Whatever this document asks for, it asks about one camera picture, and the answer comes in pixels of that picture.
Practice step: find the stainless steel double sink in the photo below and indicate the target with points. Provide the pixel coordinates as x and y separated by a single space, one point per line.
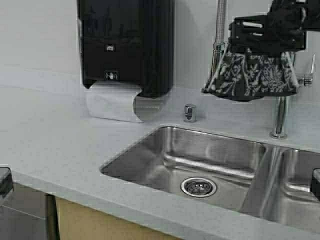
258 179

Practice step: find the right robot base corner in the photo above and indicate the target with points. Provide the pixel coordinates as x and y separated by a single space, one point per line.
315 183

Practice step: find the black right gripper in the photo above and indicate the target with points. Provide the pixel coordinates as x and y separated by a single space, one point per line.
278 31

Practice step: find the white paper towel sheet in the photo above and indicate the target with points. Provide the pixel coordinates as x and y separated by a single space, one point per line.
113 100

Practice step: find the chrome kitchen faucet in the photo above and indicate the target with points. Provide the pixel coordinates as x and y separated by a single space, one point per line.
312 24

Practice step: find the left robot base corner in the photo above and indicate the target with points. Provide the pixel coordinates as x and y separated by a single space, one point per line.
6 181

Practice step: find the black white patterned cloth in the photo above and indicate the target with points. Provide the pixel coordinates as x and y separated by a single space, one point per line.
244 77

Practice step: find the black paper towel dispenser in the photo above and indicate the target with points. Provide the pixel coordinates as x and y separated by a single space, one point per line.
127 41

